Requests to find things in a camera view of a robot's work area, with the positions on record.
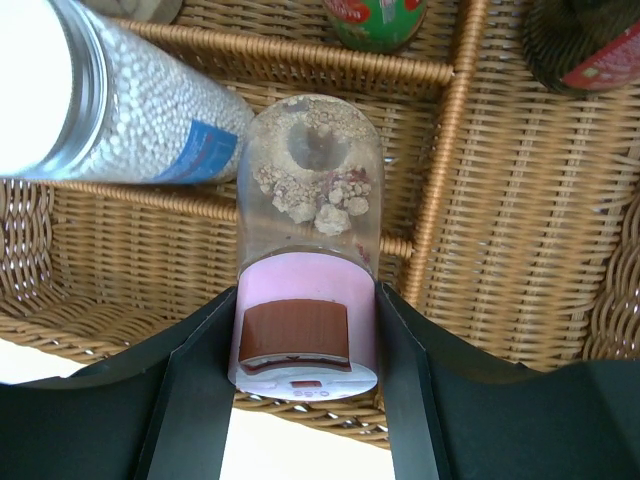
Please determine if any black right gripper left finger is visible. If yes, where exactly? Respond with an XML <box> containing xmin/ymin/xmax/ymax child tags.
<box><xmin>1</xmin><ymin>288</ymin><xmax>237</xmax><ymax>479</ymax></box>

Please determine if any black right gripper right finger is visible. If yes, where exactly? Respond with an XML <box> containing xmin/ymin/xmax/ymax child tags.
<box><xmin>376</xmin><ymin>284</ymin><xmax>639</xmax><ymax>479</ymax></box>

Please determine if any pink-lid spice jar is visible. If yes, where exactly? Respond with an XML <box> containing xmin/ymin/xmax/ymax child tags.
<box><xmin>228</xmin><ymin>94</ymin><xmax>385</xmax><ymax>402</ymax></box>

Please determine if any silver-lid jar blue label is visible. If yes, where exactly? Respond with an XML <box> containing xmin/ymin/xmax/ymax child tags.
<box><xmin>1</xmin><ymin>1</ymin><xmax>253</xmax><ymax>184</ymax></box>

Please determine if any tall soy sauce bottle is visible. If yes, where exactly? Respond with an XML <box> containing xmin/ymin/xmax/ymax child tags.
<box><xmin>522</xmin><ymin>0</ymin><xmax>639</xmax><ymax>96</ymax></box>

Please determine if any white-lid spice jar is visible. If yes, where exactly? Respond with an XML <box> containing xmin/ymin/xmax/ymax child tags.
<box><xmin>81</xmin><ymin>0</ymin><xmax>184</xmax><ymax>24</ymax></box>

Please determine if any red sauce bottle green label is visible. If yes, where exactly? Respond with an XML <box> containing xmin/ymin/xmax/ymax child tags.
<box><xmin>322</xmin><ymin>0</ymin><xmax>427</xmax><ymax>53</ymax></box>

